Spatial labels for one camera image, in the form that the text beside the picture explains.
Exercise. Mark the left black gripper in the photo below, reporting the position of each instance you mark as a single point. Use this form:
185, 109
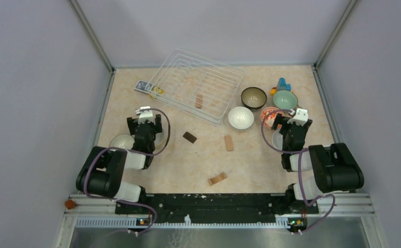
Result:
156, 127

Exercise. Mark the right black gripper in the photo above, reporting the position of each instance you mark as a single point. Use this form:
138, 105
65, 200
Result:
284, 122

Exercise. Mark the white bowl front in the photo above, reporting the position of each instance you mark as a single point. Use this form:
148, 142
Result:
277, 140

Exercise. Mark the blue bowl white dots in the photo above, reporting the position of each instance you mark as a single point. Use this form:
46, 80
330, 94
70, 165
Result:
124, 141

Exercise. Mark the white bowl orange pattern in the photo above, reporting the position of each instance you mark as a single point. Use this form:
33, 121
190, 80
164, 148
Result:
268, 115

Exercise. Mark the celadon green bowl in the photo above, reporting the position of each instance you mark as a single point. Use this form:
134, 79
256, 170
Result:
284, 99

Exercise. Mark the dark blue bowl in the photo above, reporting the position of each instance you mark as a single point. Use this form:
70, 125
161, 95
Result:
253, 98

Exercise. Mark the plain white bowl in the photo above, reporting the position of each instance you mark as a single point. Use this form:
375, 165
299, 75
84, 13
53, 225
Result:
240, 118

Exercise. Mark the beige ceramic mug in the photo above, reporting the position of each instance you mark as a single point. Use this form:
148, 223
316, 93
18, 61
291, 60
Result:
160, 139

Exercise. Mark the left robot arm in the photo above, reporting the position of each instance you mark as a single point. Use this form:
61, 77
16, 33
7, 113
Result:
103, 170

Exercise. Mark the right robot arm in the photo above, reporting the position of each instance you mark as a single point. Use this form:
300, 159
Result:
334, 167

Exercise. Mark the wooden block under rack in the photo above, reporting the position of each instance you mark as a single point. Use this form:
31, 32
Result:
199, 101

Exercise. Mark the dark brown wooden block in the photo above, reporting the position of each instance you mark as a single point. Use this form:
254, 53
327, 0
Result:
190, 137

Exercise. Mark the yellow toy piece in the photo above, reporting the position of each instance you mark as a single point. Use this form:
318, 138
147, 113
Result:
156, 91

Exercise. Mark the colourful toy brick car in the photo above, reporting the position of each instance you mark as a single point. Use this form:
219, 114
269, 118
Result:
281, 85

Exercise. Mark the light wooden block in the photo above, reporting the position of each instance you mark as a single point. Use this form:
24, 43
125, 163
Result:
228, 143

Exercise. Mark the tan wooden arch block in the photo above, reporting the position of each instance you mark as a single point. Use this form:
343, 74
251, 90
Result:
214, 180

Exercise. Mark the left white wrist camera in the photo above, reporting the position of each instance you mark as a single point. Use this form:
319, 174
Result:
145, 115

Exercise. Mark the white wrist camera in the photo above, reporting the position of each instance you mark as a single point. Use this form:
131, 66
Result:
299, 117
145, 115

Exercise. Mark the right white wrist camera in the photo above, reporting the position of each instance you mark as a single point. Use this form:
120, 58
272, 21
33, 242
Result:
299, 117

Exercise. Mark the white wire dish rack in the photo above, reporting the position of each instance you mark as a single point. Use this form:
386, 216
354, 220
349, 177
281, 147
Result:
184, 75

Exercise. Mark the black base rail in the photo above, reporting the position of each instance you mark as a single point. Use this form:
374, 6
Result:
225, 208

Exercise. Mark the orange block on frame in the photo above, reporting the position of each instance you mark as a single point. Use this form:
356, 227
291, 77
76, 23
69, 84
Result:
70, 204

